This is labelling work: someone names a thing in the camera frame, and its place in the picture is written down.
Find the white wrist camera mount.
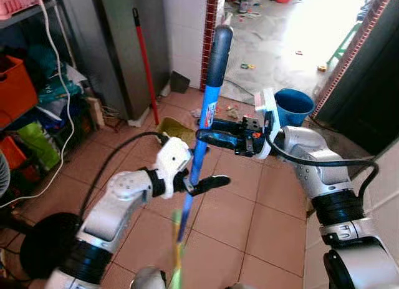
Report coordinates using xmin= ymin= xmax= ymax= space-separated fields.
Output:
xmin=254 ymin=88 xmax=280 ymax=160
xmin=155 ymin=136 xmax=193 ymax=180

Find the dark grey square board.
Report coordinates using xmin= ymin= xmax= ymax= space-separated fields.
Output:
xmin=170 ymin=71 xmax=191 ymax=94

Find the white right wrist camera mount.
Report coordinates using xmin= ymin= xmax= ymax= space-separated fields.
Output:
xmin=254 ymin=88 xmax=280 ymax=160

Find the white power cable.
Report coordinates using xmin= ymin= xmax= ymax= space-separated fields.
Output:
xmin=0 ymin=0 xmax=79 ymax=208

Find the blue plastic bucket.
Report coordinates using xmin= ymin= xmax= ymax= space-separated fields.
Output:
xmin=274 ymin=88 xmax=315 ymax=129

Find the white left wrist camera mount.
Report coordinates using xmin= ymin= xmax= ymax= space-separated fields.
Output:
xmin=155 ymin=136 xmax=193 ymax=180

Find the blue handled green broom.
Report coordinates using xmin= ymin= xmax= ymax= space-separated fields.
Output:
xmin=168 ymin=25 xmax=234 ymax=289

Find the yellow dustpan with red handle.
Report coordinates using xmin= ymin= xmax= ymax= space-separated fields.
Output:
xmin=132 ymin=8 xmax=199 ymax=147

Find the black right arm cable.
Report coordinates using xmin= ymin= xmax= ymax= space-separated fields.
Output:
xmin=265 ymin=130 xmax=380 ymax=199

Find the dark wooden door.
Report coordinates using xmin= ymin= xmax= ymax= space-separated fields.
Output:
xmin=318 ymin=0 xmax=399 ymax=155

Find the grey metal cabinet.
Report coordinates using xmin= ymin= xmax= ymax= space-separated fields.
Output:
xmin=59 ymin=0 xmax=170 ymax=121

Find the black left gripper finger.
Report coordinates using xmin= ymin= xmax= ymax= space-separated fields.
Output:
xmin=187 ymin=175 xmax=231 ymax=197

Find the silver robot left leg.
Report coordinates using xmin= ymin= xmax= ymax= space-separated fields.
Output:
xmin=131 ymin=266 xmax=168 ymax=289

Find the thin black floor cable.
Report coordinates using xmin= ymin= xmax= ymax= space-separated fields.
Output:
xmin=223 ymin=77 xmax=262 ymax=99

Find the pink plastic basket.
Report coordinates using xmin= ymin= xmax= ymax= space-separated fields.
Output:
xmin=0 ymin=0 xmax=41 ymax=19

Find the orange plastic crate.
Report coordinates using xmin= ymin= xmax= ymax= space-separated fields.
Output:
xmin=0 ymin=55 xmax=38 ymax=124

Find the green plastic bag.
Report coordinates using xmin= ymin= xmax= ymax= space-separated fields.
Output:
xmin=17 ymin=120 xmax=63 ymax=171

